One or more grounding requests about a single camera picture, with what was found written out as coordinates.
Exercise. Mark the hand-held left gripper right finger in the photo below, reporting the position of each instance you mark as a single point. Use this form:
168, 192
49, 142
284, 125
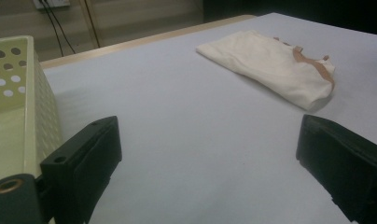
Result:
348, 168

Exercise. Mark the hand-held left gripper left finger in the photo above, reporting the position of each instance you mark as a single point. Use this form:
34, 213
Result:
84, 161

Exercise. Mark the pale green perforated plastic basket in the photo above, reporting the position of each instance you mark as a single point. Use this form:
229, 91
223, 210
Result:
29, 124

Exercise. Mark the white garment with brown trim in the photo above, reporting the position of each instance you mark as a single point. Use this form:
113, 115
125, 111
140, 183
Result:
264, 65

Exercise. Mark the white table mat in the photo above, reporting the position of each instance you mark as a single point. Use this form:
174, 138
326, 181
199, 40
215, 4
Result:
192, 140

